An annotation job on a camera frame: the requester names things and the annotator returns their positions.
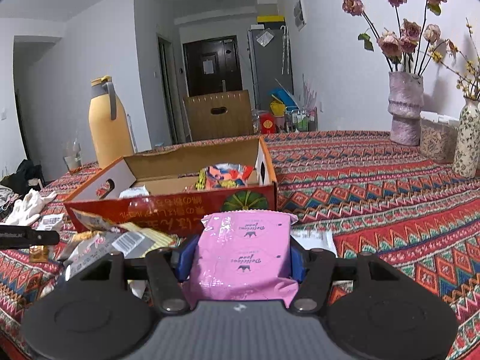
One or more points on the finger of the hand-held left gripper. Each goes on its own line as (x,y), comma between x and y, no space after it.
(30,237)

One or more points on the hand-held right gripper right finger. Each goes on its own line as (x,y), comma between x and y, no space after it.
(299,266)

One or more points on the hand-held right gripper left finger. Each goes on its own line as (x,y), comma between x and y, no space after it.
(185,260)

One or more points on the white snack packet black print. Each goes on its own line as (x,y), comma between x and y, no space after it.
(315,240)

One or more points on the orange cardboard box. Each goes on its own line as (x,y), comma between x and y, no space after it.
(168,210)

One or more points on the pink snack packet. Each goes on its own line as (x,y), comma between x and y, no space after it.
(243,255)

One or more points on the red blue noodle snack bag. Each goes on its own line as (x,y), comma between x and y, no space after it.
(225,176)

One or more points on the small orange sealed cup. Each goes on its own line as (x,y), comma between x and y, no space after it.
(38,255)

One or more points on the white packet with black text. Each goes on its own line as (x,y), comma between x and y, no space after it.
(50,222)

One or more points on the white cotton glove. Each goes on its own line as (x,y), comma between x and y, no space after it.
(28,206)

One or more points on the black bag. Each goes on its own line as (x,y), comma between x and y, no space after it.
(22,178)

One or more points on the silver red print packet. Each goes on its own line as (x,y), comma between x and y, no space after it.
(93,251)

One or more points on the clear glass cup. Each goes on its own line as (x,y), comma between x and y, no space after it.
(73,161)

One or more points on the yellow thermos jug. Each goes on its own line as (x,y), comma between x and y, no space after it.
(108,131)

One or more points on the brown cardboard box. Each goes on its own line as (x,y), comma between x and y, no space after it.
(217,123)

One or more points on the yellow bag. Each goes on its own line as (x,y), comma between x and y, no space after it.
(277,109)

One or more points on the clear container of grain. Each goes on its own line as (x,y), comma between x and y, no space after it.
(437,140)

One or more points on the pink textured vase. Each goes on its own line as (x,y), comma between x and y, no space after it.
(405,112)

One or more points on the dark entrance door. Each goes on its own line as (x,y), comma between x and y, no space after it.
(212,67)

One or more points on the grey refrigerator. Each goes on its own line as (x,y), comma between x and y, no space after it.
(268,67)

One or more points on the floral ceramic vase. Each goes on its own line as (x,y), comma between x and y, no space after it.
(467,142)

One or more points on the white folded umbrella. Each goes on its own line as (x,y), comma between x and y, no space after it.
(285,50)

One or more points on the yellow black box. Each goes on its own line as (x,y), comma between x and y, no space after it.
(270,19)

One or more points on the dried rose bouquet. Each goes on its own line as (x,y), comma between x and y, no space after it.
(408,37)

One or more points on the yellow flower branches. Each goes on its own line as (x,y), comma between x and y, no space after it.
(468,71)

